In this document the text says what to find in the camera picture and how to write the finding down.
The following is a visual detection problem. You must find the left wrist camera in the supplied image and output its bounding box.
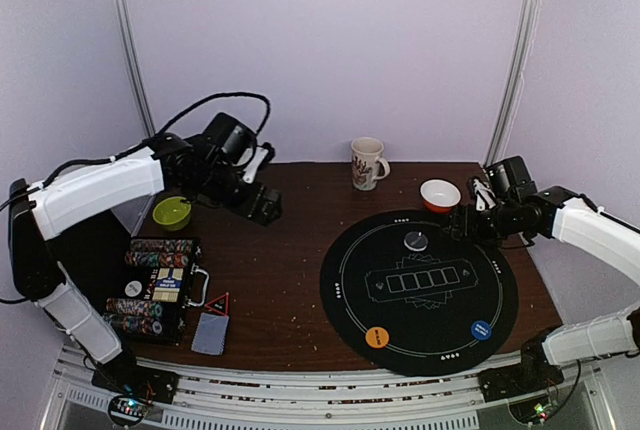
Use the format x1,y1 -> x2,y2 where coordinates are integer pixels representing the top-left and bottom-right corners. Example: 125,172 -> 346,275
239,142 -> 275,184

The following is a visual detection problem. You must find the clear dealer button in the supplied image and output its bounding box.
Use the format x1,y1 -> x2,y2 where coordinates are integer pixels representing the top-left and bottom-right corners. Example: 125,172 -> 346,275
403,231 -> 429,252

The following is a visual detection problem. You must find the aluminium front rail base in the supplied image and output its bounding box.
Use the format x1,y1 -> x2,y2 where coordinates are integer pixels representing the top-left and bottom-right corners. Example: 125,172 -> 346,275
42,342 -> 619,430

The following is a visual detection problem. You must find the black poker chip case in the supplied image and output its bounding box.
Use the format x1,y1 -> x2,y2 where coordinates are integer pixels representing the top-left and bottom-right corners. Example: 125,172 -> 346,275
103,237 -> 209,345

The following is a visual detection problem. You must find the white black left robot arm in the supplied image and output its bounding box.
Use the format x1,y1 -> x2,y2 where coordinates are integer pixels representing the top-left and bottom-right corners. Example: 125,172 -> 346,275
4,113 -> 282,396

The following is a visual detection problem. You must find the orange big blind button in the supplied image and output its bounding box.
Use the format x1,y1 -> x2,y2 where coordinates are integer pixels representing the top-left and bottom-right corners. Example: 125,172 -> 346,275
365,326 -> 390,349

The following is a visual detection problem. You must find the floral ceramic mug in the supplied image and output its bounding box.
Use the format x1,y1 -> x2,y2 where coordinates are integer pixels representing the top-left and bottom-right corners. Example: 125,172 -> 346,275
351,137 -> 391,191

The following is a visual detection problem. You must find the left aluminium frame post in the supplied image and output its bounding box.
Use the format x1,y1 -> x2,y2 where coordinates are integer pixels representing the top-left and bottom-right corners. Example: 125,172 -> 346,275
113,0 -> 156,136

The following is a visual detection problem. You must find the round black poker mat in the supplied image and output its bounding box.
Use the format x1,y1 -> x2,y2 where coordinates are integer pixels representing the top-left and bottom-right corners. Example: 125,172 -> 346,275
320,210 -> 519,377

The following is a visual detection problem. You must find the blue small blind button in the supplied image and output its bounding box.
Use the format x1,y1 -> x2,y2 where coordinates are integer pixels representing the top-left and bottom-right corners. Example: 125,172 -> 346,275
471,320 -> 493,341

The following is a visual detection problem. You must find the white orange bowl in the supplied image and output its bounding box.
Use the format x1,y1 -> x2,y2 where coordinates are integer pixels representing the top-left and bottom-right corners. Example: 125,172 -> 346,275
420,179 -> 461,214

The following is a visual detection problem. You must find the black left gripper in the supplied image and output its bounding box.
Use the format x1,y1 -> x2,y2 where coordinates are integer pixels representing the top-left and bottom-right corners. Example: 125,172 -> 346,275
199,162 -> 285,228

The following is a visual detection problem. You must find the aluminium frame post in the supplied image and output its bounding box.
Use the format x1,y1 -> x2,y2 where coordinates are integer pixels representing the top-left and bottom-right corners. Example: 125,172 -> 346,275
113,0 -> 156,136
484,0 -> 541,166

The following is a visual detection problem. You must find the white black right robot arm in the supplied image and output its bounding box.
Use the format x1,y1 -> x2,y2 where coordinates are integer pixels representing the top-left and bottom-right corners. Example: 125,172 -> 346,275
446,156 -> 639,400

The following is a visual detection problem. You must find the green bowl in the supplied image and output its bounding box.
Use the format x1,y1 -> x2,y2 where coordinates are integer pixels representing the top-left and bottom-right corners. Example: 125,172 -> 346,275
152,196 -> 192,231

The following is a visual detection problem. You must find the blue playing card deck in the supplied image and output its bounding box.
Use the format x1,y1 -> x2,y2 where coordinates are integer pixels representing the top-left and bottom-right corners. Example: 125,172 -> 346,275
191,313 -> 230,356

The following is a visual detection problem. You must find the black red triangle marker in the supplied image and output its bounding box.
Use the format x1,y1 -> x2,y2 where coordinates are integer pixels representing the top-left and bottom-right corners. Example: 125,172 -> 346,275
204,292 -> 230,316

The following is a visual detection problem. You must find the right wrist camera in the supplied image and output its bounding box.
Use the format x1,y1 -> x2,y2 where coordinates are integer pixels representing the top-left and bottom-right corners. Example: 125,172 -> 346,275
467,176 -> 498,212

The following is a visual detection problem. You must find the right aluminium frame post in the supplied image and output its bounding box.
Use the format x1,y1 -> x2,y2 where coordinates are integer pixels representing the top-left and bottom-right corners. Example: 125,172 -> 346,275
484,0 -> 541,166

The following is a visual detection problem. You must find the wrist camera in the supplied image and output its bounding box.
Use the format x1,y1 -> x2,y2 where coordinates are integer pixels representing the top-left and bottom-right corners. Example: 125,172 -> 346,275
467,176 -> 498,212
239,142 -> 275,184

